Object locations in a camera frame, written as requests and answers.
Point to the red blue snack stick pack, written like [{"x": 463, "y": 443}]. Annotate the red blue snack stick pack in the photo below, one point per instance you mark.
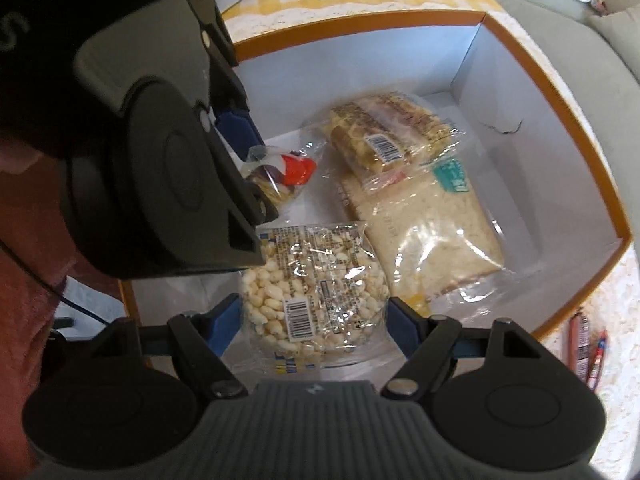
[{"x": 597, "y": 362}]

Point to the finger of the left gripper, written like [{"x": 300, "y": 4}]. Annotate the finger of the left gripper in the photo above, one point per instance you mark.
[
  {"x": 234, "y": 132},
  {"x": 225, "y": 88}
]

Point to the popcorn puffs clear bag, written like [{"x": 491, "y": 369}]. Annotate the popcorn puffs clear bag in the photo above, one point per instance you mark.
[{"x": 317, "y": 299}]

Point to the beige sofa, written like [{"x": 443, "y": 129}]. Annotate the beige sofa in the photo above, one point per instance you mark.
[{"x": 602, "y": 84}]

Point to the waffle biscuit clear pack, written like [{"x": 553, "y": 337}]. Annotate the waffle biscuit clear pack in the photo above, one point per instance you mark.
[{"x": 384, "y": 138}]

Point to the yellow checkered lace tablecloth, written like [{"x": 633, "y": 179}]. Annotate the yellow checkered lace tablecloth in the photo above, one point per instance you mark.
[{"x": 611, "y": 300}]

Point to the orange sleeve forearm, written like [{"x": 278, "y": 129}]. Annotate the orange sleeve forearm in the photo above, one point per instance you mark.
[{"x": 32, "y": 226}]

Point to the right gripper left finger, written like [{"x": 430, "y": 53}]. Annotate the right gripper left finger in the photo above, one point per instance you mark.
[{"x": 196, "y": 344}]

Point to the orange-rimmed white cardboard box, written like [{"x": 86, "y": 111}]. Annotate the orange-rimmed white cardboard box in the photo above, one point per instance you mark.
[{"x": 546, "y": 192}]

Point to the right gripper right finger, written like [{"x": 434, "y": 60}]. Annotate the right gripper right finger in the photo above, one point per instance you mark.
[{"x": 428, "y": 346}]

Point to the small red-label snack bag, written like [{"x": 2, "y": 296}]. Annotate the small red-label snack bag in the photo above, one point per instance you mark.
[{"x": 282, "y": 174}]

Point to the person's left hand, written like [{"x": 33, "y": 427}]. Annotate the person's left hand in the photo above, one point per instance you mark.
[{"x": 16, "y": 156}]

